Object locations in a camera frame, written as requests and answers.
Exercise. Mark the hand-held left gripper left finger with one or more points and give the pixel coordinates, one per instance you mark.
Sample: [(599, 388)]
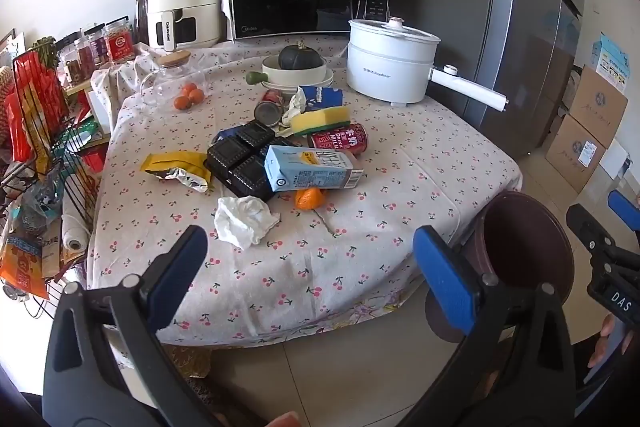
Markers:
[(177, 279)]

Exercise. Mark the brown round trash bin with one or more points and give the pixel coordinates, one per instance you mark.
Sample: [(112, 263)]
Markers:
[(525, 252)]

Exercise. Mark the glass jar with dark contents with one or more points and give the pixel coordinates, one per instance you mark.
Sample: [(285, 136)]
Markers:
[(97, 49)]

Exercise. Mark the open tin can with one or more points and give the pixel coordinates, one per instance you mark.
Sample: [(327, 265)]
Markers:
[(267, 113)]

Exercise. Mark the blue dotted snack packet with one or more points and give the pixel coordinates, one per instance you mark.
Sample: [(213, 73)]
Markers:
[(324, 96)]

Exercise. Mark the crumpled plastic wrapper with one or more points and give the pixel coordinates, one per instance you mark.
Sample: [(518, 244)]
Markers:
[(294, 107)]

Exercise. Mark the white electric cooking pot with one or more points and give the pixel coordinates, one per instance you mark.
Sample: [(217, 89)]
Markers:
[(385, 62)]

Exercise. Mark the light blue milk carton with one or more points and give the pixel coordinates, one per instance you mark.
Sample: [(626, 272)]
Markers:
[(310, 167)]

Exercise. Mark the person's right hand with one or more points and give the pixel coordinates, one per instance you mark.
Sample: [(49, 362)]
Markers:
[(611, 341)]

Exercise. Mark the small tangerine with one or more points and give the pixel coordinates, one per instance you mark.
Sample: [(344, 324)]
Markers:
[(197, 96), (188, 89), (181, 103)]

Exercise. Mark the white twine spool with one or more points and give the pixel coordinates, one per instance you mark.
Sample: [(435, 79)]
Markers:
[(74, 233)]

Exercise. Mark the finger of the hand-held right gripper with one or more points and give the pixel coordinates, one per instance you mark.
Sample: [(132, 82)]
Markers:
[(589, 224), (624, 208)]

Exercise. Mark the white tissue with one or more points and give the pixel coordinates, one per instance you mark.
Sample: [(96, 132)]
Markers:
[(245, 219)]

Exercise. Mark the black plastic tray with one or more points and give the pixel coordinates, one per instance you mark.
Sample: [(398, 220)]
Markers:
[(237, 162)]

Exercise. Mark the orange food packet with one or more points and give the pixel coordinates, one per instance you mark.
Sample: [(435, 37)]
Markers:
[(22, 269)]

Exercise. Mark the white ceramic bowl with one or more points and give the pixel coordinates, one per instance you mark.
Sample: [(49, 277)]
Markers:
[(292, 77)]

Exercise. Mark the person's left hand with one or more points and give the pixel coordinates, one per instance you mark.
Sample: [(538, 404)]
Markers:
[(284, 421)]

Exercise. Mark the red drink can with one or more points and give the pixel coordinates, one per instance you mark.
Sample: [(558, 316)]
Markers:
[(340, 139)]

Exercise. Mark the brown cardboard box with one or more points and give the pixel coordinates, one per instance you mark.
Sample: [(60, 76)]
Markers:
[(575, 154), (600, 107)]

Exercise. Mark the small red can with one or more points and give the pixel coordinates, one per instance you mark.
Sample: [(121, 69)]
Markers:
[(273, 97)]

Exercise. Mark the blue and white carton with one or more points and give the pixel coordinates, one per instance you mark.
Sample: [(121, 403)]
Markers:
[(611, 57)]

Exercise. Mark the red snack packets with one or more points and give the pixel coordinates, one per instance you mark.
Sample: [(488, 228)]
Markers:
[(35, 107)]

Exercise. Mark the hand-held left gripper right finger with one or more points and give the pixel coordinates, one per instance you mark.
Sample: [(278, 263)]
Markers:
[(446, 279)]

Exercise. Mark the yellow foil snack bag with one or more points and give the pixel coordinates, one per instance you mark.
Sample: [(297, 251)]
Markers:
[(170, 163)]

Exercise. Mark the orange tangerine peel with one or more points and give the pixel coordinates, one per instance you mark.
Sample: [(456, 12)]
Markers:
[(308, 199)]

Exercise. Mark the yellow and green sponge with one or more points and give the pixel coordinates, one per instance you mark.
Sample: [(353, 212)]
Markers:
[(320, 119)]

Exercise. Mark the grey refrigerator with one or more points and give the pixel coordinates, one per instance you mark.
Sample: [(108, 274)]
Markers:
[(495, 32)]

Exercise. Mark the cherry print tablecloth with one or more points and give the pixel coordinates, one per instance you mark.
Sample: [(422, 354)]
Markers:
[(280, 287)]

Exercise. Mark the glass teapot with wooden lid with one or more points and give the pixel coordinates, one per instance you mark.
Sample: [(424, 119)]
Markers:
[(170, 74)]

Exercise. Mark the dark green pumpkin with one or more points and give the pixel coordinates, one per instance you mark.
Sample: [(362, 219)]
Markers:
[(300, 56)]

